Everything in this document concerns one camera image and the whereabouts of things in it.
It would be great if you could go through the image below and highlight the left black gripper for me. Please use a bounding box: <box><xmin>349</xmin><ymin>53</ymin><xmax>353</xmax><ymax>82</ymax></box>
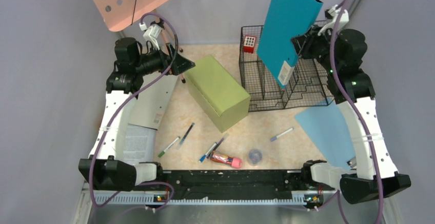
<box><xmin>134</xmin><ymin>42</ymin><xmax>194</xmax><ymax>76</ymax></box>

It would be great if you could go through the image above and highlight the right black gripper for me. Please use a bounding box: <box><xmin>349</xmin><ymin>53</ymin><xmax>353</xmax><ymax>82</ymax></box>
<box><xmin>290</xmin><ymin>24</ymin><xmax>340</xmax><ymax>73</ymax></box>

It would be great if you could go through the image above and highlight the teal folder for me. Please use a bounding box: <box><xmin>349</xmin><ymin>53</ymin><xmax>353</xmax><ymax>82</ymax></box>
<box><xmin>257</xmin><ymin>0</ymin><xmax>323</xmax><ymax>88</ymax></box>

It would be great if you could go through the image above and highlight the black wire desk organizer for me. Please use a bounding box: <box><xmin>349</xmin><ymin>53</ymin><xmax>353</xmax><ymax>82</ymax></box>
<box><xmin>239</xmin><ymin>25</ymin><xmax>334</xmax><ymax>112</ymax></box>

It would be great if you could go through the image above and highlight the grey white folder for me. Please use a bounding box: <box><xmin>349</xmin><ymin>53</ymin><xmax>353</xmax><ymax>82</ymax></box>
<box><xmin>129</xmin><ymin>75</ymin><xmax>178</xmax><ymax>130</ymax></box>

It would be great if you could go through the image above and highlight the light blue clipboard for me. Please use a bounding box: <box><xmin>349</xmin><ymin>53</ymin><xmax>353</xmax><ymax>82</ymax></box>
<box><xmin>295</xmin><ymin>103</ymin><xmax>355</xmax><ymax>170</ymax></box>

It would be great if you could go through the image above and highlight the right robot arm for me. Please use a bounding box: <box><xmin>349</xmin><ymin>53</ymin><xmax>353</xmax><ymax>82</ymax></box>
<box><xmin>291</xmin><ymin>26</ymin><xmax>411</xmax><ymax>204</ymax></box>

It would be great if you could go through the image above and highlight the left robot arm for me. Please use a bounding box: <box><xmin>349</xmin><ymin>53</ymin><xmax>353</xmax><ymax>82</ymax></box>
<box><xmin>78</xmin><ymin>37</ymin><xmax>195</xmax><ymax>191</ymax></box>

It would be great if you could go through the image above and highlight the red calculator cube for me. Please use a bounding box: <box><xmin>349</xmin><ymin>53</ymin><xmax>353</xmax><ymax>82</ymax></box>
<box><xmin>243</xmin><ymin>35</ymin><xmax>256</xmax><ymax>54</ymax></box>

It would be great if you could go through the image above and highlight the green rectangular box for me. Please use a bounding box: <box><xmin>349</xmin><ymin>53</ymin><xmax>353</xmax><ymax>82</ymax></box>
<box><xmin>184</xmin><ymin>55</ymin><xmax>251</xmax><ymax>133</ymax></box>

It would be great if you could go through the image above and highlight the black pen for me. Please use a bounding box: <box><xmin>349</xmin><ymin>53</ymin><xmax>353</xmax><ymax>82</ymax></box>
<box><xmin>178</xmin><ymin>123</ymin><xmax>195</xmax><ymax>147</ymax></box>

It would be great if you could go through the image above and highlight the blue capped marker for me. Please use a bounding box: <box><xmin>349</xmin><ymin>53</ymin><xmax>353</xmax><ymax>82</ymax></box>
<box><xmin>199</xmin><ymin>142</ymin><xmax>218</xmax><ymax>162</ymax></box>

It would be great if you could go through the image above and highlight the green capped marker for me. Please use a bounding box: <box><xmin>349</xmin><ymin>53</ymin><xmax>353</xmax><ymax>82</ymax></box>
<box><xmin>158</xmin><ymin>136</ymin><xmax>181</xmax><ymax>158</ymax></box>

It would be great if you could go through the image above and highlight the printed paper clipboard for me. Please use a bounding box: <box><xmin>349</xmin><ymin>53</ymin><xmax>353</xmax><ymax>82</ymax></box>
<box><xmin>124</xmin><ymin>124</ymin><xmax>157</xmax><ymax>165</ymax></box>

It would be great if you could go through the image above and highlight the white blue marker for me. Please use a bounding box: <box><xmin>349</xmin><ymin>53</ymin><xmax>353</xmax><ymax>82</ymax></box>
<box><xmin>270</xmin><ymin>127</ymin><xmax>294</xmax><ymax>142</ymax></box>

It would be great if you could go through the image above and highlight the pink capped pencil tube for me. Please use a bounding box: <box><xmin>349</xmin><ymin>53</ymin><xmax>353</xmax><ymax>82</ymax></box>
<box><xmin>209</xmin><ymin>151</ymin><xmax>243</xmax><ymax>169</ymax></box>

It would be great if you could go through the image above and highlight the clear round container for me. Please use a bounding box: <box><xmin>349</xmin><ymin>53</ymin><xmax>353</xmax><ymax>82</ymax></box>
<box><xmin>248</xmin><ymin>149</ymin><xmax>263</xmax><ymax>166</ymax></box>

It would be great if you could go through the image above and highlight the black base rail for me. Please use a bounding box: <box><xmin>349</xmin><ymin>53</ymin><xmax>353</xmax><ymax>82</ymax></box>
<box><xmin>135</xmin><ymin>169</ymin><xmax>335</xmax><ymax>203</ymax></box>

